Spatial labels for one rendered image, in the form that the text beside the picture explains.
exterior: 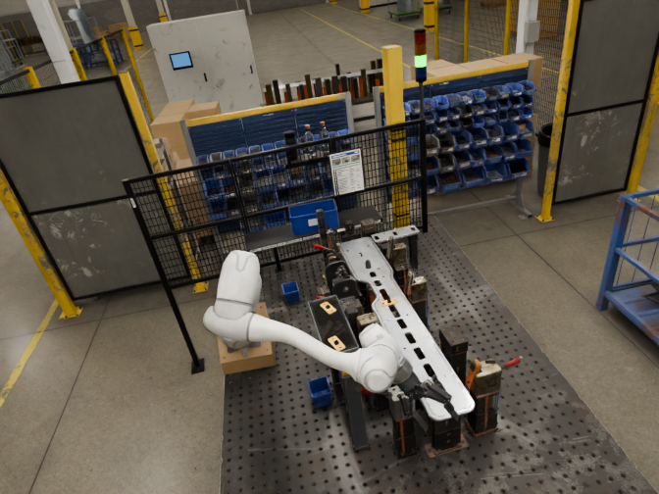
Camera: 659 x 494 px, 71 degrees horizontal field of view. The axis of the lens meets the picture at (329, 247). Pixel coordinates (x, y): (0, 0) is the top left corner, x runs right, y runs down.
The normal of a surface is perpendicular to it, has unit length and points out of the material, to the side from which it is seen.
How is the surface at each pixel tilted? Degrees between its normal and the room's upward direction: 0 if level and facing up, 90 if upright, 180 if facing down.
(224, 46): 90
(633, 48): 90
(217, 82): 90
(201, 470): 0
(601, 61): 91
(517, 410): 0
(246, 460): 0
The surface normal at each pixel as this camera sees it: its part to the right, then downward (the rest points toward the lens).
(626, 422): -0.13, -0.84
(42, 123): 0.13, 0.50
